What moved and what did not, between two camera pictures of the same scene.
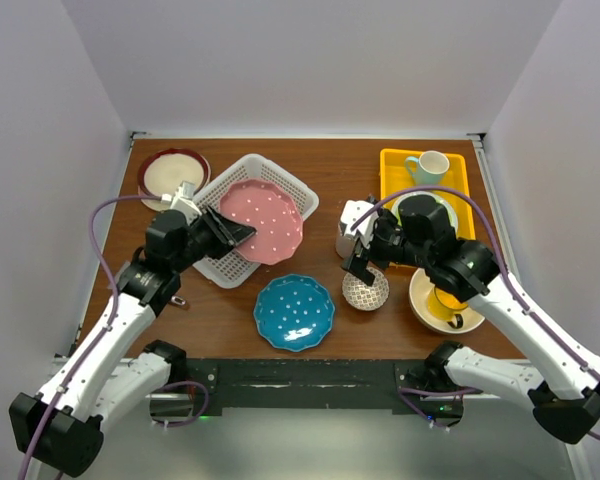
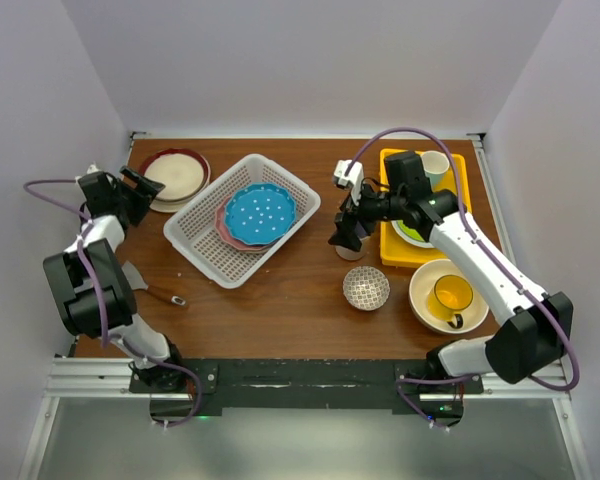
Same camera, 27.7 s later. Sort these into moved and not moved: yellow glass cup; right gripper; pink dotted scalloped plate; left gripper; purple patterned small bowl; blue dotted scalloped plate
Moved: right gripper; left gripper; pink dotted scalloped plate; blue dotted scalloped plate
Not moved: purple patterned small bowl; yellow glass cup
